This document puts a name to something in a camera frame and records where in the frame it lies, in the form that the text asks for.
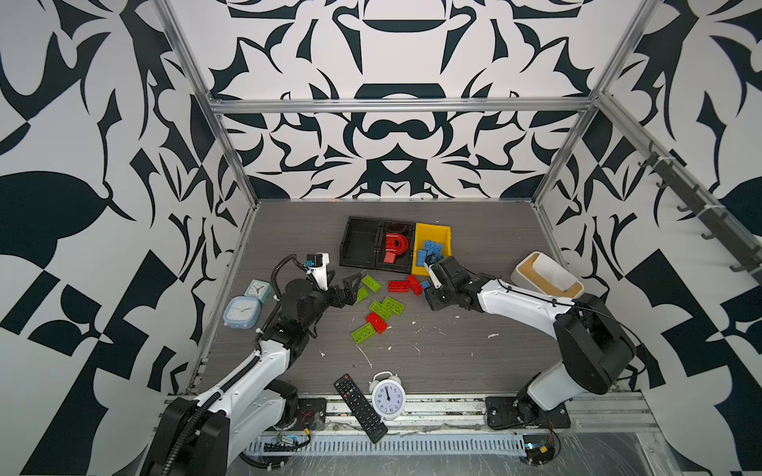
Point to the blue square alarm clock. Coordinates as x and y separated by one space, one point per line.
242 313

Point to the small circuit board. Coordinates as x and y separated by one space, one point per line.
541 452

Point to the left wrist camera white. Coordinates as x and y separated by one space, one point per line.
317 269

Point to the green lego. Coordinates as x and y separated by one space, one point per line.
381 310
362 295
371 284
394 306
362 334

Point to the black bin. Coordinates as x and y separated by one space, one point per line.
403 264
359 246

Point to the red arch lego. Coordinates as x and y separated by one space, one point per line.
396 245

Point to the small green alarm clock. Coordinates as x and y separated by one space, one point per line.
260 290

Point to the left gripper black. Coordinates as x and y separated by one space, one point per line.
346 295

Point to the white twin-bell alarm clock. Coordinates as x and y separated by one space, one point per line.
388 396

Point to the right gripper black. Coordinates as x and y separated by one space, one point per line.
432 300

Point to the green lego top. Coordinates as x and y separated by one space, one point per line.
371 284

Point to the white cable duct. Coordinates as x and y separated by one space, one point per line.
512 445

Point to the black bin middle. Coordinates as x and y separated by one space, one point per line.
403 264

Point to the black bin left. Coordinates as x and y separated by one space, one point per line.
359 246

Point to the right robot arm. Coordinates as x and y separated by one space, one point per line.
594 347

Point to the black remote control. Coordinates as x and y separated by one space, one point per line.
360 408

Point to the green lego bottom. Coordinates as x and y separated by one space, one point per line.
362 334

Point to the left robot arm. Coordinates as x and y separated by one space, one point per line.
205 434

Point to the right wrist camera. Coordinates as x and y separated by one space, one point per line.
433 277

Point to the yellow bin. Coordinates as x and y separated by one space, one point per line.
438 234

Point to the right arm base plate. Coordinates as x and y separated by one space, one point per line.
512 413

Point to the white tissue box wooden lid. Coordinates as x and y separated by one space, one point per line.
540 273

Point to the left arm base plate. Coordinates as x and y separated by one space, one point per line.
302 413

